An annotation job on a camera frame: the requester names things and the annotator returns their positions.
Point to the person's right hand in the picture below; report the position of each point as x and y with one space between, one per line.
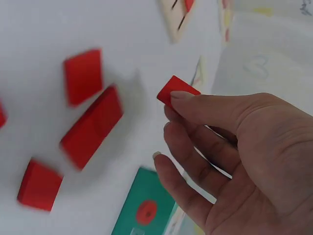
264 156

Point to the person's right thumb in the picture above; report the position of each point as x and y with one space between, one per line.
207 105

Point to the small red wooden block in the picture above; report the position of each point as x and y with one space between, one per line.
172 88

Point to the pale printed card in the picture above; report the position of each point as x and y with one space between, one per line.
200 74

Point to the pale wooden puzzle board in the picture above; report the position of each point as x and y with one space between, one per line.
174 22

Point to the long red wooden block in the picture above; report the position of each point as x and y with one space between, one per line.
91 127

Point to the red piece in board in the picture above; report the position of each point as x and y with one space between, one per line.
189 4

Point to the red square wooden block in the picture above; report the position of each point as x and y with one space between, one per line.
83 78

